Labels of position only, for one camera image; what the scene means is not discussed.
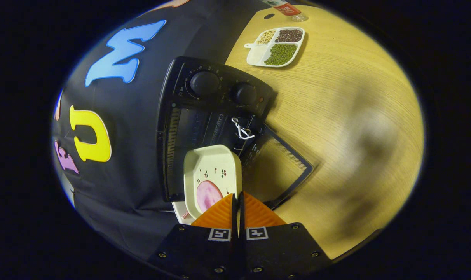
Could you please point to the cream food tray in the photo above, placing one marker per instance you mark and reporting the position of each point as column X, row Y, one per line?
column 212, row 159

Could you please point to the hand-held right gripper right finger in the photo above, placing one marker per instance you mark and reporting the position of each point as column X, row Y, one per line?
column 278, row 252

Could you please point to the black electric oven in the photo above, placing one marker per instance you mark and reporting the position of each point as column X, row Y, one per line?
column 216, row 85

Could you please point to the white divided bean dish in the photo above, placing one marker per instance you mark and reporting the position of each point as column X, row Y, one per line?
column 280, row 54

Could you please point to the pink round food slice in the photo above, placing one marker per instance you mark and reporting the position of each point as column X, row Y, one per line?
column 208, row 194

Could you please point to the black backdrop cloth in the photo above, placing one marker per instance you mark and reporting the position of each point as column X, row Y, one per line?
column 142, row 116

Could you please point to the red checked strip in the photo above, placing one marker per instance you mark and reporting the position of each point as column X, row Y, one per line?
column 185, row 214

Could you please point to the clear red label water bottle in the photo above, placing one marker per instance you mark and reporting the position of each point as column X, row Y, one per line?
column 288, row 8

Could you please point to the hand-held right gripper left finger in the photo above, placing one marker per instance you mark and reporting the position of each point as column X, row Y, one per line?
column 204, row 252

